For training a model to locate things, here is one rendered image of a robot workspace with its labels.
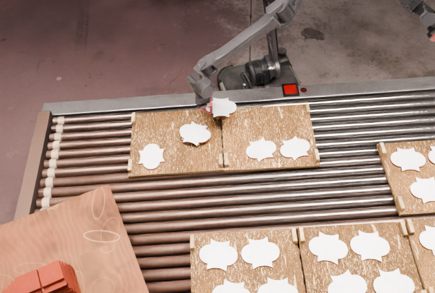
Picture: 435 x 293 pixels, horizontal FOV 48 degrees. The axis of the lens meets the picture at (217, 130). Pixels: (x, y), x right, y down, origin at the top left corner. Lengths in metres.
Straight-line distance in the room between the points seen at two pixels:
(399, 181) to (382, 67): 1.92
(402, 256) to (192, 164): 0.91
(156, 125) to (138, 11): 2.31
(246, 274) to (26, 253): 0.80
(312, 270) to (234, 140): 0.67
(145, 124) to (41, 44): 2.23
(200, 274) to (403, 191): 0.89
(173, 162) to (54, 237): 0.58
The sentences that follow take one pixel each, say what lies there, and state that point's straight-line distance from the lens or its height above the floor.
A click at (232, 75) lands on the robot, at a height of 0.24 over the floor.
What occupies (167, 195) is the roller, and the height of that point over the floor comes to 0.91.
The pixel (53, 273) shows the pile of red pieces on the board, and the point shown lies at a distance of 1.68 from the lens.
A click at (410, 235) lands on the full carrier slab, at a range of 2.04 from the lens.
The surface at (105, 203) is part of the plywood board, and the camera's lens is 1.95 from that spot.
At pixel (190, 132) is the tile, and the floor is 0.97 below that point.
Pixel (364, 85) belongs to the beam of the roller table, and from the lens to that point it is 2.49.
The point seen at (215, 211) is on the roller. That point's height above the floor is 0.92.
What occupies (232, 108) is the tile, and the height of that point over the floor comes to 1.05.
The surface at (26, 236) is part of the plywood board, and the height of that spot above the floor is 1.04.
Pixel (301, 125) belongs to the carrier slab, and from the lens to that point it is 2.25.
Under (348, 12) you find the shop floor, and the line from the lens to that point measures 4.41.
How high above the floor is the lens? 2.67
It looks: 52 degrees down
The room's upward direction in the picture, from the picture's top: 4 degrees counter-clockwise
